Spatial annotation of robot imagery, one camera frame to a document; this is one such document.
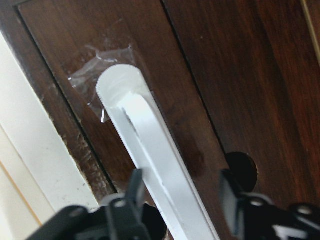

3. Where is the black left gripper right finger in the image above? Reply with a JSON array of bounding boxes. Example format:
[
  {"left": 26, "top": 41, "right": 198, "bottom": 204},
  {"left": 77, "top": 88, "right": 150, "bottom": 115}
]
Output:
[{"left": 219, "top": 169, "right": 244, "bottom": 237}]

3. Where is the dark wooden drawer cabinet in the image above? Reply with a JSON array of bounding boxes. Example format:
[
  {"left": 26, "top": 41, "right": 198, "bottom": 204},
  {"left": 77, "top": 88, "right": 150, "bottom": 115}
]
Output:
[{"left": 0, "top": 0, "right": 320, "bottom": 240}]

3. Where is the cream plastic storage box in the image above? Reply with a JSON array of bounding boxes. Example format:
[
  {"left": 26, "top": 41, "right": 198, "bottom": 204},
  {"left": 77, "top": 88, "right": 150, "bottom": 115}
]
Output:
[{"left": 0, "top": 38, "right": 99, "bottom": 225}]

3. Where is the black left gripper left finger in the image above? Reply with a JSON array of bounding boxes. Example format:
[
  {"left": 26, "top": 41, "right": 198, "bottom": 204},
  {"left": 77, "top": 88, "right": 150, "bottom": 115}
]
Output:
[{"left": 125, "top": 169, "right": 145, "bottom": 209}]

